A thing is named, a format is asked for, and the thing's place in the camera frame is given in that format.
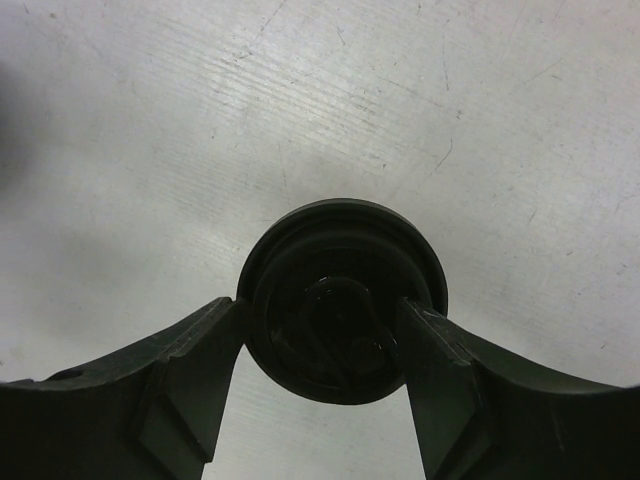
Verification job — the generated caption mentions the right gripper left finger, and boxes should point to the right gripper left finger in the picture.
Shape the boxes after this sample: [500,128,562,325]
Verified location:
[1,298,251,479]

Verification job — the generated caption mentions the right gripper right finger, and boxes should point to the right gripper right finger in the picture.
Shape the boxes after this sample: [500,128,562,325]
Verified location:
[397,299,639,479]

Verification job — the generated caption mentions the black coffee cup lid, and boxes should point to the black coffee cup lid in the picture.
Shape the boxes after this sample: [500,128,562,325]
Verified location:
[237,198,448,405]

